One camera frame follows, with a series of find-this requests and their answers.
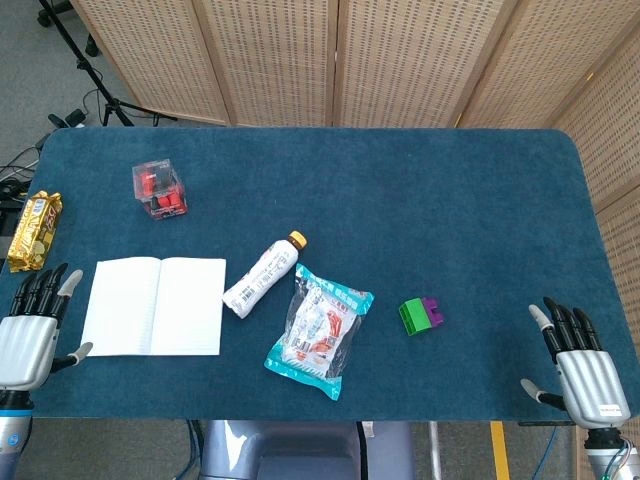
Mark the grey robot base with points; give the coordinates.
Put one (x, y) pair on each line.
(285, 450)

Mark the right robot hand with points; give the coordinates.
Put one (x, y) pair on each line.
(590, 382)

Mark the blue table mat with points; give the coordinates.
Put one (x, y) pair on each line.
(350, 210)

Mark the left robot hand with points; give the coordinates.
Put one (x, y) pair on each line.
(25, 345)

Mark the black tripod stand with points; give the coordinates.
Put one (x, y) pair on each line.
(95, 70)

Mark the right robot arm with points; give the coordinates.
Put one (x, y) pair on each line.
(607, 452)

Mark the white labelled bottle yellow cap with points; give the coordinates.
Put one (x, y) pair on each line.
(262, 277)

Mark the clear box of coffee capsules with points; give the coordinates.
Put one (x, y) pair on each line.
(160, 187)

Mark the teal clear snack bag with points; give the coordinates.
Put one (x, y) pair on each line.
(320, 332)

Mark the white lined notebook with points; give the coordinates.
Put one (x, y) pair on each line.
(155, 306)

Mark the purple building block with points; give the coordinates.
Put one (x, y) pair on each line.
(434, 311)

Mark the gold foil snack pack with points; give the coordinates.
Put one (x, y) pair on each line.
(35, 231)

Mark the green building block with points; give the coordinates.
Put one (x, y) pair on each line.
(415, 316)

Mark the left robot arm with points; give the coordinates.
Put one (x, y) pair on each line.
(11, 430)

